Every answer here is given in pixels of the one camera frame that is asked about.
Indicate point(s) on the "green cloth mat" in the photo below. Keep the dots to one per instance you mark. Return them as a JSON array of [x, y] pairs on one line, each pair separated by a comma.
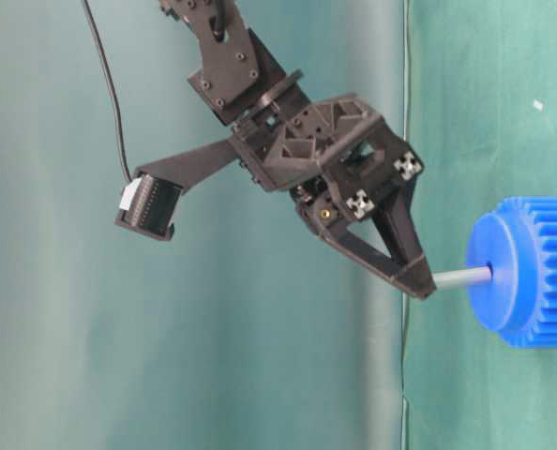
[[475, 69]]

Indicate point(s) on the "green backdrop curtain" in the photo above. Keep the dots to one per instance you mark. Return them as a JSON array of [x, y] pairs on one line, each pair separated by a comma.
[[245, 331]]

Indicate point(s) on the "grey metal shaft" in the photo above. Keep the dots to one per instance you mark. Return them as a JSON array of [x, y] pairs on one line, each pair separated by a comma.
[[462, 278]]

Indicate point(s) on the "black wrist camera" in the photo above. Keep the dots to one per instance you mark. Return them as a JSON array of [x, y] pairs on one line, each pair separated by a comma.
[[147, 206]]

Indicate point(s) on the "small white paper scrap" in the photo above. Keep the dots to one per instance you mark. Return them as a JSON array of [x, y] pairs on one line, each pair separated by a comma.
[[538, 105]]

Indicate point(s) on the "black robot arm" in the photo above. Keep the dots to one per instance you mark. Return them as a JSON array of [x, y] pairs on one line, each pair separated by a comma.
[[240, 76]]

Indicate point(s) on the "blue plastic gear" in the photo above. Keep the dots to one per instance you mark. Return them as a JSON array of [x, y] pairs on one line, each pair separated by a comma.
[[517, 241]]

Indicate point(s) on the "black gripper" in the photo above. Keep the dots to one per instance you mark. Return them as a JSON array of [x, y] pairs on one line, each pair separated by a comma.
[[339, 160]]

